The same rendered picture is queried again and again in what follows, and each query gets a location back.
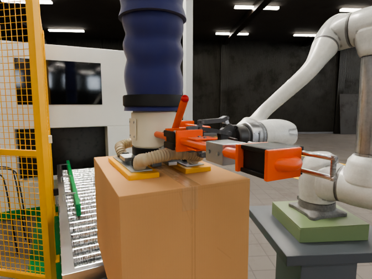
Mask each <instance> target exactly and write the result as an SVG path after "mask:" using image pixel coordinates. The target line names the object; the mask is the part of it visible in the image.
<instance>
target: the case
mask: <svg viewBox="0 0 372 279"><path fill-rule="evenodd" d="M109 157H115V156H106V157H94V171H95V194H96V218H97V241H98V244H99V248H100V252H101V256H102V260H103V263H104V267H105V271H106V276H107V279H248V256H249V205H250V179H249V178H246V177H244V176H241V175H239V174H236V173H233V172H231V171H228V170H226V169H223V168H220V167H217V166H214V165H212V164H209V163H207V162H204V161H199V162H200V163H204V164H206V165H208V166H211V171H206V172H197V173H188V174H185V173H183V172H181V171H179V170H177V169H175V168H173V167H171V166H168V165H166V164H164V163H162V166H159V167H151V166H150V167H151V168H153V169H155V170H156V171H158V172H159V177H157V178H148V179H139V180H130V181H129V180H127V179H126V178H125V177H124V176H123V175H122V174H121V173H120V172H119V171H118V170H117V169H116V168H115V167H114V166H113V165H112V164H111V163H110V162H109V161H108V158H109Z"/></svg>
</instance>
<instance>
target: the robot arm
mask: <svg viewBox="0 0 372 279"><path fill-rule="evenodd" d="M353 47H355V48H356V51H357V54H358V56H359V57H360V58H361V62H360V79H359V96H358V114H357V123H356V140H355V153H354V154H352V155H351V156H350V157H349V158H348V159H347V163H346V165H343V164H340V163H339V162H338V160H337V168H336V177H337V180H336V181H335V182H332V181H330V180H327V179H324V178H320V177H315V176H313V175H309V174H304V173H303V174H302V175H301V176H300V177H299V179H298V192H299V195H298V196H297V199H298V201H297V202H290V203H288V206H289V207H291V208H294V209H295V210H297V211H298V212H300V213H302V214H303V215H305V216H306V217H307V218H308V219H309V220H313V221H316V220H319V219H327V218H335V217H346V216H347V212H345V211H342V210H340V209H338V208H337V207H336V201H339V202H342V203H346V204H349V205H352V206H356V207H359V208H364V209H369V210H372V6H370V7H366V8H362V9H360V10H358V11H354V12H350V13H339V14H336V15H334V16H332V17H331V18H329V19H328V20H327V21H326V22H325V23H324V24H323V25H322V27H321V28H320V30H319V31H318V33H317V34H316V36H315V38H314V41H313V43H312V45H311V49H310V52H309V54H308V58H307V60H306V62H305V63H304V64H303V66H302V67H301V68H300V69H299V70H298V71H297V72H296V73H295V74H294V75H293V76H292V77H291V78H290V79H289V80H287V81H286V82H285V83H284V84H283V85H282V86H281V87H280V88H279V89H278V90H277V91H276V92H275V93H274V94H273V95H271V96H270V97H269V98H268V99H267V100H266V101H265V102H264V103H263V104H262V105H261V106H260V107H259V108H258V109H257V110H256V111H255V112H254V113H253V114H252V115H251V116H250V117H245V118H243V119H242V120H241V121H240V122H239V123H238V124H237V125H232V124H230V123H229V116H221V117H219V118H210V119H203V120H197V125H196V126H187V127H186V130H203V131H206V132H212V133H217V136H218V139H217V140H228V137H232V138H237V139H238V141H239V142H245V143H247V142H248V141H250V142H256V143H257V142H279V143H287V144H294V143H295V142H296V141H297V138H298V132H297V127H296V125H295V124H293V123H292V122H290V121H286V120H280V119H268V117H269V116H270V115H271V114H272V113H273V112H274V111H276V110H277V109H278V108H279V107H280V106H281V105H283V104H284V103H285V102H286V101H287V100H288V99H290V98H291V97H292V96H293V95H294V94H296V93H297V92H298V91H299V90H300V89H301V88H303V87H304V86H305V85H307V84H308V83H309V82H310V81H311V80H312V79H313V78H314V77H315V76H316V75H317V74H318V73H319V72H320V70H321V69H322V68H323V67H324V66H325V64H326V63H327V62H329V60H330V59H331V58H332V57H333V56H335V54H336V53H337V51H340V50H344V49H348V48H353ZM267 119H268V120H267ZM209 123H224V124H225V125H224V126H223V127H222V128H221V129H219V130H217V129H214V128H208V127H203V124H209ZM302 163H303V164H302V167H301V168H304V169H308V170H311V171H316V172H320V173H324V174H329V175H330V160H326V159H320V158H314V157H309V156H305V157H304V159H303V161H302Z"/></svg>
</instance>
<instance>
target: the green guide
mask: <svg viewBox="0 0 372 279"><path fill-rule="evenodd" d="M61 165H66V167H67V170H68V175H65V176H61V178H62V177H69V181H70V186H71V191H72V193H64V194H63V201H64V195H70V194H72V195H73V200H74V205H75V210H76V216H81V203H80V199H79V195H78V191H77V188H76V184H75V181H74V177H73V173H72V170H71V166H70V162H69V160H67V161H66V164H60V166H61ZM61 182H62V180H61Z"/></svg>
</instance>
